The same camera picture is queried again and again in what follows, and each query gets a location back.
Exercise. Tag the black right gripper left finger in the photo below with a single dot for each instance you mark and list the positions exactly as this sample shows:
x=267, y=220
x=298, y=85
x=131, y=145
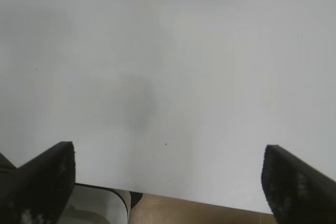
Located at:
x=39, y=190

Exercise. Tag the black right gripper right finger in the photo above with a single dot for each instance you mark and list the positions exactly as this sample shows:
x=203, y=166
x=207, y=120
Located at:
x=296, y=190

